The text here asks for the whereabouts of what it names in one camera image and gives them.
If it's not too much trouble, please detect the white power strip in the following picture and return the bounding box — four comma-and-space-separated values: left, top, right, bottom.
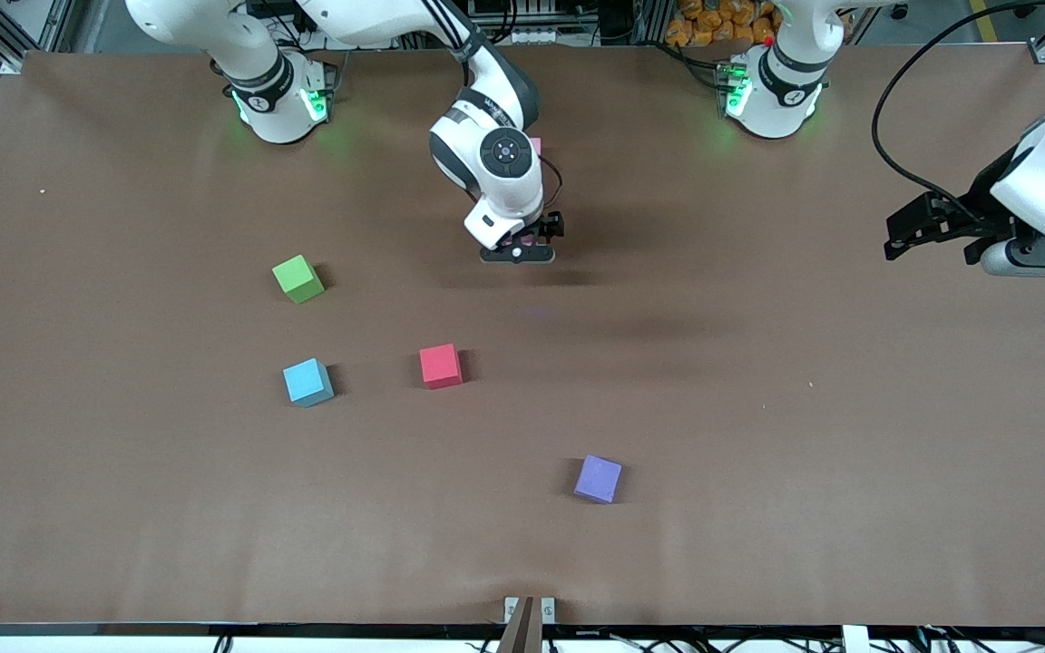
491, 23, 596, 46

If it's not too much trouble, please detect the green foam block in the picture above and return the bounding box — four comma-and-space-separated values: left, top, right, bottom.
271, 254, 326, 305

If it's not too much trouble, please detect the red foam block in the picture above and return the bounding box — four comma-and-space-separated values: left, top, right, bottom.
419, 343, 464, 390

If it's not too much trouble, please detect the light purple foam block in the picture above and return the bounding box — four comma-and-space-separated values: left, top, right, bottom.
573, 454, 623, 504

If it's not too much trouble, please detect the blue foam block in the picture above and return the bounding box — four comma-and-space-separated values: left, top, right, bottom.
283, 357, 335, 408

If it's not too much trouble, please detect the pile of orange objects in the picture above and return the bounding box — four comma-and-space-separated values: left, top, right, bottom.
668, 0, 777, 46

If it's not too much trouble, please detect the brown table cover sheet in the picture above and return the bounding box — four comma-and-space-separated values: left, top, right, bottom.
0, 44, 1045, 627

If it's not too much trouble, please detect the brown wooden bar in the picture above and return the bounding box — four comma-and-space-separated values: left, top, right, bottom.
497, 596, 534, 653

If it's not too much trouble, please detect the small metal table bracket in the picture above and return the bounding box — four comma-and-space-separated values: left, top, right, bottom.
503, 596, 556, 625

